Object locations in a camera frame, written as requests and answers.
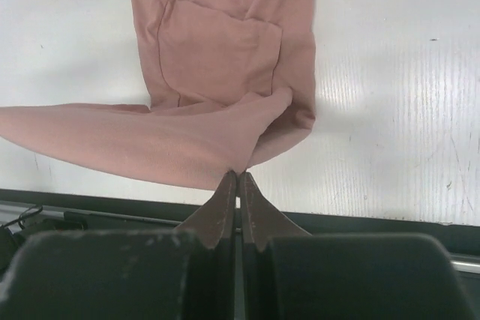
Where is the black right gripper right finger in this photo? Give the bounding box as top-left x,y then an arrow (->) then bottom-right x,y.
238,173 -> 476,319

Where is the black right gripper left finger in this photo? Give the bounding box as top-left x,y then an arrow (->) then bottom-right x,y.
1,172 -> 237,319

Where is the pink printed t-shirt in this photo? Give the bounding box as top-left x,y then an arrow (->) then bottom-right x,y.
1,0 -> 316,190

